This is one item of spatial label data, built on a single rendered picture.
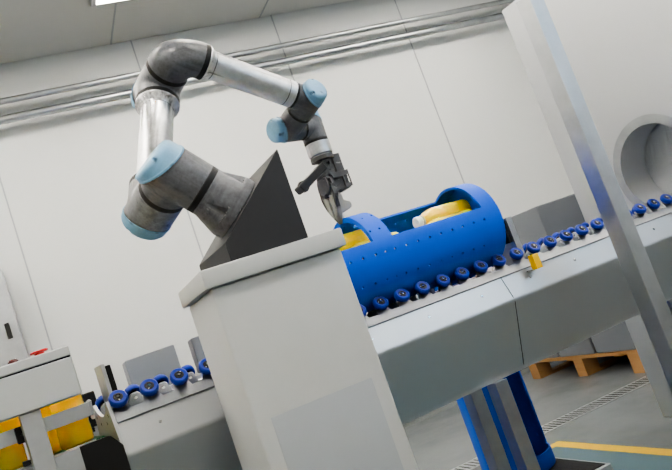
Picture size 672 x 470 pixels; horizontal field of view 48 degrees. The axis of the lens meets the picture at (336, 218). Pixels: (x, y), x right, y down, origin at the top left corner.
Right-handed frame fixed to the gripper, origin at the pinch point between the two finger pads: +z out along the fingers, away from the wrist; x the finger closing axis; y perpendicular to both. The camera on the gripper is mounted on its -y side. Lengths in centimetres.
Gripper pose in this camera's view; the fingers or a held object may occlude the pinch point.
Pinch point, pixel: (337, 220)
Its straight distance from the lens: 223.9
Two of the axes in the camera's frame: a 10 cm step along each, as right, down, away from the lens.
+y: 8.4, -2.4, 4.8
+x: -4.2, 2.6, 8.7
